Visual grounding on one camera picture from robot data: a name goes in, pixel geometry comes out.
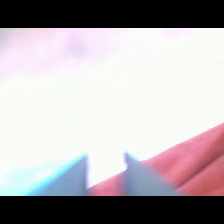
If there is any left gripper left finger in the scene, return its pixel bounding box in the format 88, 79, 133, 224
27, 153, 90, 197

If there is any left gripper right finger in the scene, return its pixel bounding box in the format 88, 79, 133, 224
123, 151, 180, 197

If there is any red garment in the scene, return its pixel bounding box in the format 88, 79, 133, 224
87, 122, 224, 197

